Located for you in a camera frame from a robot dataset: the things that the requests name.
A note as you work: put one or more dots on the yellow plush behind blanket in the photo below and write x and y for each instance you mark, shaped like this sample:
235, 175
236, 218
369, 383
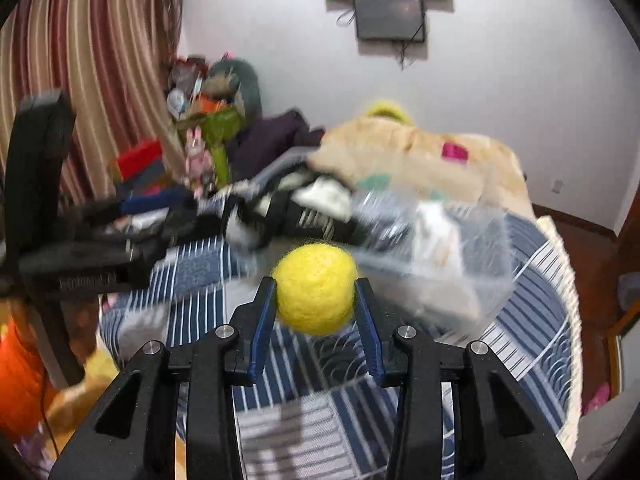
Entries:
389, 110

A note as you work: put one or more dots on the pink rabbit toy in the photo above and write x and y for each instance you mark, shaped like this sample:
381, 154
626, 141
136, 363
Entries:
199, 165

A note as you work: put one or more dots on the white cloth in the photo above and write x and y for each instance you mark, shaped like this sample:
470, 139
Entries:
436, 287

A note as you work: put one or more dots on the person's left hand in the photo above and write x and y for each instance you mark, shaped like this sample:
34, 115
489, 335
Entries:
25, 389

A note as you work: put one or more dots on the red box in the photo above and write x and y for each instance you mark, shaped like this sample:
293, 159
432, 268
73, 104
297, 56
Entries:
133, 161

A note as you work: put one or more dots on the grey green plush toy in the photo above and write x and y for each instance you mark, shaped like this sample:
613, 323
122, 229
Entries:
236, 80

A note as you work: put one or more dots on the dark purple clothing pile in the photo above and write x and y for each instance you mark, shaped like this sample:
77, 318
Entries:
256, 146

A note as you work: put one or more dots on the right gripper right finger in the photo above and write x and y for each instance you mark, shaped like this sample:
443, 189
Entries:
376, 329

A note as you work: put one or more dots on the clear plastic box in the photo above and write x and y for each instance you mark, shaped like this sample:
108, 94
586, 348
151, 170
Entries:
381, 241

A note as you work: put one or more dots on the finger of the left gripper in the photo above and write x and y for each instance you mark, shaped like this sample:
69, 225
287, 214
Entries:
124, 225

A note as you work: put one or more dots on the yellow felt ball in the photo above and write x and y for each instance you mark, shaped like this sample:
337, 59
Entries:
315, 289

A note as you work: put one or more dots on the small wall monitor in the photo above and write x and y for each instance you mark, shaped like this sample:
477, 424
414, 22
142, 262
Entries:
390, 20

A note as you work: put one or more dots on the striped red curtain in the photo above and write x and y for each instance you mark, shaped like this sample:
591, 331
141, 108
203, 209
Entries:
112, 59

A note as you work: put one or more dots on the beige patterned blanket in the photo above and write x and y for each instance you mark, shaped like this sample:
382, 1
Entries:
464, 167

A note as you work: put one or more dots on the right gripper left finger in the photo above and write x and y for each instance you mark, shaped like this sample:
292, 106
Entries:
253, 325

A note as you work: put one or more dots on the green cardboard box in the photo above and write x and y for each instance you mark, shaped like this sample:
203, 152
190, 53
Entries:
217, 128

